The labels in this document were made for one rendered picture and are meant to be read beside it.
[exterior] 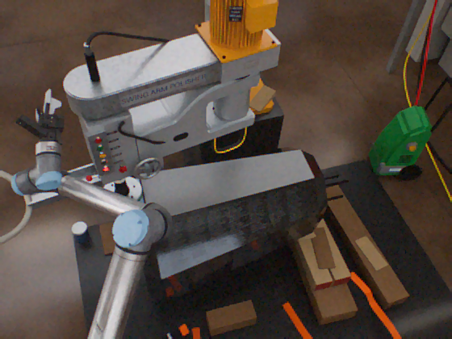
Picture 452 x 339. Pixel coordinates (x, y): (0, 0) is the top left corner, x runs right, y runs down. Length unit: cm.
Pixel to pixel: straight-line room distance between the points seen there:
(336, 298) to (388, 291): 36
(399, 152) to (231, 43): 205
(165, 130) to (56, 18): 340
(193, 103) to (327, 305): 163
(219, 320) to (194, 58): 168
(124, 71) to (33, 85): 272
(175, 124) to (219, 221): 69
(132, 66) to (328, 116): 259
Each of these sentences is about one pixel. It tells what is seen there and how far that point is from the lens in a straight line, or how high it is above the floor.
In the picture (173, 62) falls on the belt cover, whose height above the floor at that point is 169.
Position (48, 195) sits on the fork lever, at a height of 108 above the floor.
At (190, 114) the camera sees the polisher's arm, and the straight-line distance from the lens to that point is 227.
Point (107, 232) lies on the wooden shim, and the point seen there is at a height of 3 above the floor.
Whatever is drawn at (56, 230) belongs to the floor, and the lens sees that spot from 367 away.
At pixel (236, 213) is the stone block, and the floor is 76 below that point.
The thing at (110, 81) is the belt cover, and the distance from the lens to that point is 205.
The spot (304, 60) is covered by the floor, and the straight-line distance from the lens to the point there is 490.
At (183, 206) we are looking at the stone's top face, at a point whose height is 82.
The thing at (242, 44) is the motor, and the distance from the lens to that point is 215.
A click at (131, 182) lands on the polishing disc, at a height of 88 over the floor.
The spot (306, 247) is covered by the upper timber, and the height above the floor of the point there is 25.
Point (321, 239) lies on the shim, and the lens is 328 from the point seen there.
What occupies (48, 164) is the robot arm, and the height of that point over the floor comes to 165.
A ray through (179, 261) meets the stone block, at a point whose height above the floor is 64.
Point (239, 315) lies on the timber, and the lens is 310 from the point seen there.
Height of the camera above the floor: 304
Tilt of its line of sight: 53 degrees down
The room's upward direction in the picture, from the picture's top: 4 degrees clockwise
